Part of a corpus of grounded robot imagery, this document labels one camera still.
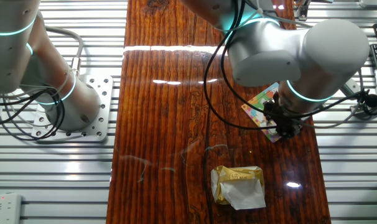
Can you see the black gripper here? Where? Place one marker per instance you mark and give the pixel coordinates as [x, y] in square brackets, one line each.
[288, 126]

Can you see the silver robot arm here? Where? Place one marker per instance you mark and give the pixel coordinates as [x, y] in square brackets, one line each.
[325, 53]

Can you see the colourful butterfly puzzle board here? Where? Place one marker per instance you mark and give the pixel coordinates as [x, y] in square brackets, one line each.
[263, 99]

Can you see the gold wrapped snack package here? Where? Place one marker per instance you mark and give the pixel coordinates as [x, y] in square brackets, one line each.
[238, 193]

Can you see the brown wooden plank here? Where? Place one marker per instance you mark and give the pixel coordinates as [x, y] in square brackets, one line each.
[163, 124]

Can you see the white power strip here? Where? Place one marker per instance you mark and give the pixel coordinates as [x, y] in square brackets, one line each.
[5, 208]

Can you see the metal clamp bracket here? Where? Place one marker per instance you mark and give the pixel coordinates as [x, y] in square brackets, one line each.
[302, 11]

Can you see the silver perforated base plate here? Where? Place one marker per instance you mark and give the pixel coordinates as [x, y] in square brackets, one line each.
[101, 130]

